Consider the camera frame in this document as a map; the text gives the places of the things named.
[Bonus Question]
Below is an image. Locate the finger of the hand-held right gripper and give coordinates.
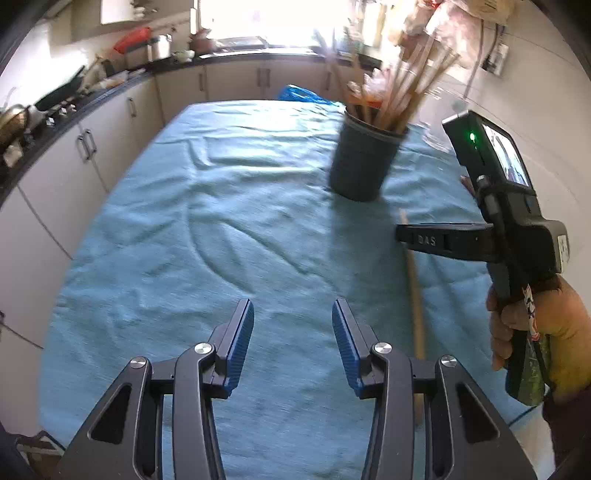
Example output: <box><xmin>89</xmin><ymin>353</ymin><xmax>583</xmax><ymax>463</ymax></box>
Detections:
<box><xmin>394</xmin><ymin>222</ymin><xmax>495</xmax><ymax>267</ymax></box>

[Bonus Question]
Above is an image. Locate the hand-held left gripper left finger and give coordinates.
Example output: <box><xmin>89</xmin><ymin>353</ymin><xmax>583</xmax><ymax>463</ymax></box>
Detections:
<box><xmin>65</xmin><ymin>298</ymin><xmax>256</xmax><ymax>480</ymax></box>

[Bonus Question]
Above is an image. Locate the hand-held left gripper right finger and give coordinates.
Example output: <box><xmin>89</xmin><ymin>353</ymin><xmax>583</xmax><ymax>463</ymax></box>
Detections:
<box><xmin>332</xmin><ymin>298</ymin><xmax>539</xmax><ymax>480</ymax></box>

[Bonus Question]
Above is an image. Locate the long bamboo chopstick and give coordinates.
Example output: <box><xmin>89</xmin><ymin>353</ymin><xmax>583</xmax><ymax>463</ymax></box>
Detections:
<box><xmin>398</xmin><ymin>209</ymin><xmax>428</xmax><ymax>428</ymax></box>

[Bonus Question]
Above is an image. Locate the dark grey utensil cup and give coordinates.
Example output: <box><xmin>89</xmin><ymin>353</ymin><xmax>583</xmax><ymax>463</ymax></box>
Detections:
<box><xmin>329</xmin><ymin>111</ymin><xmax>411</xmax><ymax>202</ymax></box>

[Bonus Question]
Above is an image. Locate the bunch of wooden chopsticks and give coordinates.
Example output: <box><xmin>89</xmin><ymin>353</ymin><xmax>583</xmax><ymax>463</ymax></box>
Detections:
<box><xmin>311</xmin><ymin>25</ymin><xmax>462</xmax><ymax>132</ymax></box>

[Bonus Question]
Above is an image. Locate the person's right forearm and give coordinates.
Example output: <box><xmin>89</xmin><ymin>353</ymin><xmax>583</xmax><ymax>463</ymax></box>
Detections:
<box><xmin>542</xmin><ymin>383</ymin><xmax>591</xmax><ymax>469</ymax></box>

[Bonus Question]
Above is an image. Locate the person's right hand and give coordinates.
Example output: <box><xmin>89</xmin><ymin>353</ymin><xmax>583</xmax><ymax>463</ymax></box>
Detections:
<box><xmin>486</xmin><ymin>274</ymin><xmax>591</xmax><ymax>400</ymax></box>

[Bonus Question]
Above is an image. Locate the blue tablecloth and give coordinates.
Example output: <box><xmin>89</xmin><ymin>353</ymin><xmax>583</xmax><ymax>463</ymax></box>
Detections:
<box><xmin>39</xmin><ymin>99</ymin><xmax>550</xmax><ymax>480</ymax></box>

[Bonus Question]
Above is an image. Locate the blue plastic bag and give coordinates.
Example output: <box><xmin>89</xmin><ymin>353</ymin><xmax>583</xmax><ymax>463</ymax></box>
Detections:
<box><xmin>277</xmin><ymin>84</ymin><xmax>340</xmax><ymax>104</ymax></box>

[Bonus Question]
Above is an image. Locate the pink hanging plastic bag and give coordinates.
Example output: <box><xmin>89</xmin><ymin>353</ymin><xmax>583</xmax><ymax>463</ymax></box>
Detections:
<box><xmin>427</xmin><ymin>0</ymin><xmax>485</xmax><ymax>70</ymax></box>

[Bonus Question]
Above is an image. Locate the kitchen window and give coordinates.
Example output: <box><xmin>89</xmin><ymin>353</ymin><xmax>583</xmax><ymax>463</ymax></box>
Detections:
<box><xmin>191</xmin><ymin>0</ymin><xmax>352</xmax><ymax>47</ymax></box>

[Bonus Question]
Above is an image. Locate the steel pot on counter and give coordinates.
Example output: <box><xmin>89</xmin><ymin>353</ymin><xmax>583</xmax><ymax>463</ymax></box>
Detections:
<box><xmin>148</xmin><ymin>34</ymin><xmax>174</xmax><ymax>61</ymax></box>

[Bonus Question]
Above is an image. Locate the black wok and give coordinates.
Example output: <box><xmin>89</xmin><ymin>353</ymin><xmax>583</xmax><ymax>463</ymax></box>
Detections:
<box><xmin>34</xmin><ymin>65</ymin><xmax>88</xmax><ymax>112</ymax></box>

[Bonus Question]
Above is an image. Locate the steel kettle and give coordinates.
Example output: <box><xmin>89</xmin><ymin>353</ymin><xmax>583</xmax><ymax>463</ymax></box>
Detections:
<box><xmin>0</xmin><ymin>104</ymin><xmax>31</xmax><ymax>149</ymax></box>

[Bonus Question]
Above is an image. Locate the red plastic basket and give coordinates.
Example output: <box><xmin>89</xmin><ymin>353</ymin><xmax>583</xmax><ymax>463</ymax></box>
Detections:
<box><xmin>113</xmin><ymin>27</ymin><xmax>153</xmax><ymax>54</ymax></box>

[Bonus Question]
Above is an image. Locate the black hanging power cable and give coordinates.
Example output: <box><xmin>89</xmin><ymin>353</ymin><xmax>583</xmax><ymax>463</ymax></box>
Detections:
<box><xmin>463</xmin><ymin>22</ymin><xmax>486</xmax><ymax>100</ymax></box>

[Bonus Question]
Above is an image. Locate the wall power outlet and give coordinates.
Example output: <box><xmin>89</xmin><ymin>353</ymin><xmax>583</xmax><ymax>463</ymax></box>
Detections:
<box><xmin>485</xmin><ymin>44</ymin><xmax>509</xmax><ymax>77</ymax></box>

